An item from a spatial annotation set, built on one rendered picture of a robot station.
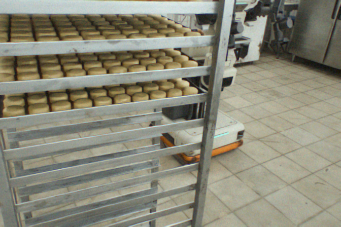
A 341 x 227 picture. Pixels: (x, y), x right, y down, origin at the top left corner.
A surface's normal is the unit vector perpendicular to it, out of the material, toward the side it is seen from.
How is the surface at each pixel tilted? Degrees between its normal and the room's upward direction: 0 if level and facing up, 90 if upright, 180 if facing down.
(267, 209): 0
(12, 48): 90
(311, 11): 90
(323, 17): 90
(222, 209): 0
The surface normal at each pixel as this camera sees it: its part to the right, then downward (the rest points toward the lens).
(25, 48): 0.40, 0.44
